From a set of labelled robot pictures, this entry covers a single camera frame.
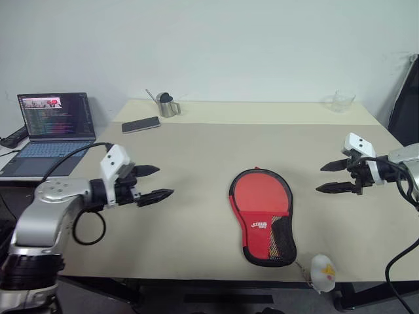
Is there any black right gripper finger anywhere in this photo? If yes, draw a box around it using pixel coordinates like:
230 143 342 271
316 181 356 194
319 158 351 173

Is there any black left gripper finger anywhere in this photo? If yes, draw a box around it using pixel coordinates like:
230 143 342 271
136 188 175 207
132 165 160 179

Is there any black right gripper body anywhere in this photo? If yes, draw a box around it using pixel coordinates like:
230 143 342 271
347 156 374 196

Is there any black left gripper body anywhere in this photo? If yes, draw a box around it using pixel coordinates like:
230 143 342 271
114 169 143 207

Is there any red table tennis paddle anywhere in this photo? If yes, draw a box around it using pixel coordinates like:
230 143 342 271
232 169 292 259

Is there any white duck plush keychain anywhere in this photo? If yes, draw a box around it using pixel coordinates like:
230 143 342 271
296 253 337 294

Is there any black red mesh paddle case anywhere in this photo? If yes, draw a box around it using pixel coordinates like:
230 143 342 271
228 166 298 268

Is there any black smartphone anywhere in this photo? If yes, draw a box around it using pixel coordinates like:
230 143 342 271
121 116 162 134

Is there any clear glass cup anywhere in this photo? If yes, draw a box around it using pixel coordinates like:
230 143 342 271
323 90 357 114

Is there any steel pitcher with spout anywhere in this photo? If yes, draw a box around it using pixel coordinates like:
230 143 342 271
145 88 182 118

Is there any black office chair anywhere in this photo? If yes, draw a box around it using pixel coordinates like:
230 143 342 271
386 54 419 147

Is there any open grey laptop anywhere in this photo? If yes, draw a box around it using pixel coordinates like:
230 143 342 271
0 92 98 179

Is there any black power adapter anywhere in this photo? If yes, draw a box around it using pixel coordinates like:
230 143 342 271
0 126 27 148

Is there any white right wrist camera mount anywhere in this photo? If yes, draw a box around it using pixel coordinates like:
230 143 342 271
341 132 384 186

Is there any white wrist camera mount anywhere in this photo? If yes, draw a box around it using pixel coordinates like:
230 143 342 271
341 132 384 186
100 145 137 209

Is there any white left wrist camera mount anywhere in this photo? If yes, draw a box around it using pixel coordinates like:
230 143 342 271
100 145 137 209

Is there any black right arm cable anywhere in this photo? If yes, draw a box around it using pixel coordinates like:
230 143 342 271
359 156 419 314

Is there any black table frame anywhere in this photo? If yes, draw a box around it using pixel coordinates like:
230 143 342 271
55 274 419 311

